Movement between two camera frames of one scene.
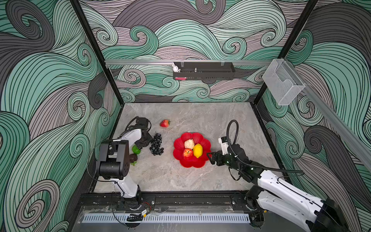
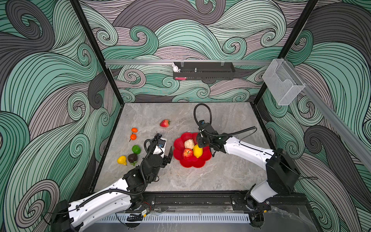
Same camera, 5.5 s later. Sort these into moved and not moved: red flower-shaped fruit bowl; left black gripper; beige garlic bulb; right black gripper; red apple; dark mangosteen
Moved: right black gripper; left black gripper
Not moved: dark mangosteen; red flower-shaped fruit bowl; red apple; beige garlic bulb
